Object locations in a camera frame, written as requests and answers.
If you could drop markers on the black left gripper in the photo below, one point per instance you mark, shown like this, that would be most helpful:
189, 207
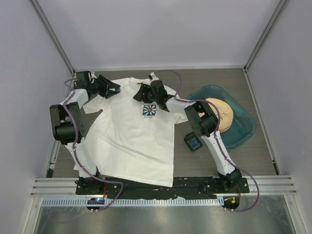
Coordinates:
107, 85

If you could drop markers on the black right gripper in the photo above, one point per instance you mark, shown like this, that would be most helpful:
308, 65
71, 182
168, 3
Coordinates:
144, 88

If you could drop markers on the white t-shirt flower print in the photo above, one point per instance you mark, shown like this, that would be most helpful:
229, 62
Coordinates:
132, 140

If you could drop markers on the dark blue round brooch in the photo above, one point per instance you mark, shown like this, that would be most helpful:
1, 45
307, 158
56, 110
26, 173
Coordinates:
193, 143

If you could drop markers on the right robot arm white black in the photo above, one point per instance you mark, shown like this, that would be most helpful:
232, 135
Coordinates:
203, 122

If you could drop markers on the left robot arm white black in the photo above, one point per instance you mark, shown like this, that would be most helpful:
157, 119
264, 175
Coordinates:
69, 129

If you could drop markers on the beige plate with bird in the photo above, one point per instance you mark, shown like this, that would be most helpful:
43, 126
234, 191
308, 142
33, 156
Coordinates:
226, 113

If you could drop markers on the teal plastic basin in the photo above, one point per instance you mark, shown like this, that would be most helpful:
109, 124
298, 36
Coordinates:
243, 126

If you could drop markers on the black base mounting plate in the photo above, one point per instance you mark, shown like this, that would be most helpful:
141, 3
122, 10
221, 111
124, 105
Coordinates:
195, 187

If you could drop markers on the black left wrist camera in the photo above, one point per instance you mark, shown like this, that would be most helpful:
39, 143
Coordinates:
83, 79

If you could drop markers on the black frame box right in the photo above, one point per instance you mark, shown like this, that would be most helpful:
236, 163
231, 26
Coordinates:
189, 137

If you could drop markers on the white slotted cable duct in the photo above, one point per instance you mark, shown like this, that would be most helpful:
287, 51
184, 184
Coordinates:
96, 201

